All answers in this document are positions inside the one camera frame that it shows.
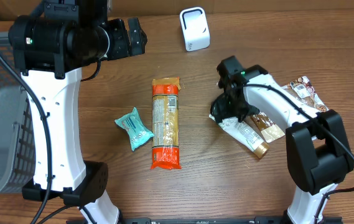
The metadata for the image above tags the white cream tube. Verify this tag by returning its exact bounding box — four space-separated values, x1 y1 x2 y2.
217 117 269 159

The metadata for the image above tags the beige bread snack pouch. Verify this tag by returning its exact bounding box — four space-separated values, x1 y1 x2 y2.
244 74 328 142

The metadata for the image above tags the orange spaghetti packet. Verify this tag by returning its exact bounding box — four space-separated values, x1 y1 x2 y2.
151 77 181 170

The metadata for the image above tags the teal wet wipes pack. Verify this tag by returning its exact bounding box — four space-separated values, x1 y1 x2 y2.
114 107 154 152

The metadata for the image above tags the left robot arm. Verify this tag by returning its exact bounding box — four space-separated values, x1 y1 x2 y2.
9 0 147 223

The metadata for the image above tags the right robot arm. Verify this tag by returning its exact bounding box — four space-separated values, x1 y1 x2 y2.
210 56 354 223

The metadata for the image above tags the white barcode scanner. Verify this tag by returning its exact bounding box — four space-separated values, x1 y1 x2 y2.
179 7 210 52

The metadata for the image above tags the grey plastic mesh basket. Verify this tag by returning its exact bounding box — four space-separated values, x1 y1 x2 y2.
0 64 35 194

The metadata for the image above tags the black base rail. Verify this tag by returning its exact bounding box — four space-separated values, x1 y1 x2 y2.
67 216 344 224

